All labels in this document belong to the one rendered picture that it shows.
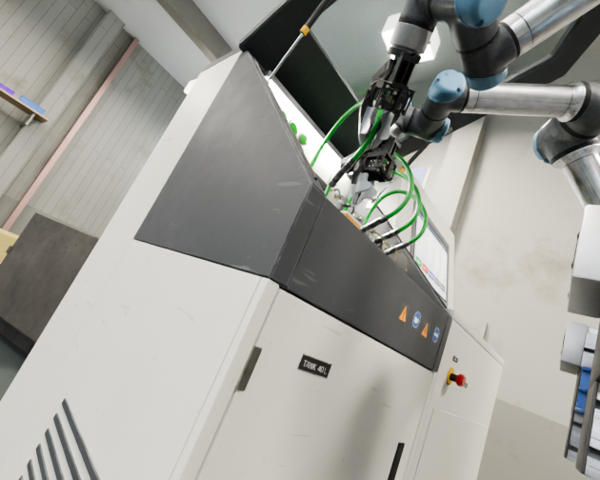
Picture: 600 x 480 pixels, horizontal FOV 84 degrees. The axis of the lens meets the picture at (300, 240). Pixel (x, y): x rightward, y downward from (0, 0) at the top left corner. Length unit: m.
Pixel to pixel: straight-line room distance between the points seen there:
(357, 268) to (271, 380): 0.25
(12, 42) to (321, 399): 7.64
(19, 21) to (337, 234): 7.66
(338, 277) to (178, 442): 0.33
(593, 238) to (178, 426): 0.54
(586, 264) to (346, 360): 0.39
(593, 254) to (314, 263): 0.34
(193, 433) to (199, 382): 0.06
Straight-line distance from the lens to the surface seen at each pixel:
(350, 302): 0.62
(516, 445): 3.50
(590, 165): 1.19
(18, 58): 7.82
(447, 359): 1.10
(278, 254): 0.48
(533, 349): 3.57
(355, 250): 0.61
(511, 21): 0.82
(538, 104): 1.05
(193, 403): 0.51
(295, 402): 0.59
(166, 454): 0.54
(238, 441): 0.54
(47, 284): 2.52
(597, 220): 0.48
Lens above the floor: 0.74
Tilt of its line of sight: 15 degrees up
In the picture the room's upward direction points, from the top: 24 degrees clockwise
